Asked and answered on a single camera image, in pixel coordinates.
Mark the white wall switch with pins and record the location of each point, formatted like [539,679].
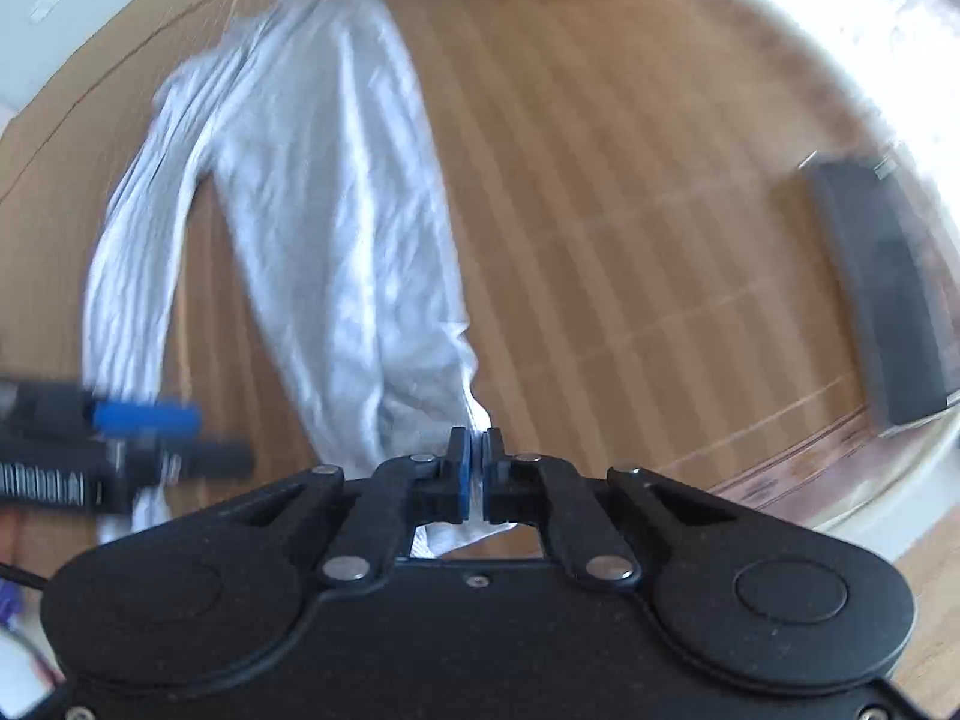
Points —
[46,2]

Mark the smartphone with clear case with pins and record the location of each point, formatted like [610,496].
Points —
[881,292]

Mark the light grey knit garment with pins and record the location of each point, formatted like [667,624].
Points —
[315,202]

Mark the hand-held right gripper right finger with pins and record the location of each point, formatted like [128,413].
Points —
[487,486]

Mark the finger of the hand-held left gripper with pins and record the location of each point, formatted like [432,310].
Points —
[195,460]
[150,417]

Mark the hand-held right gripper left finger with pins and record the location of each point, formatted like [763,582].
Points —
[466,486]

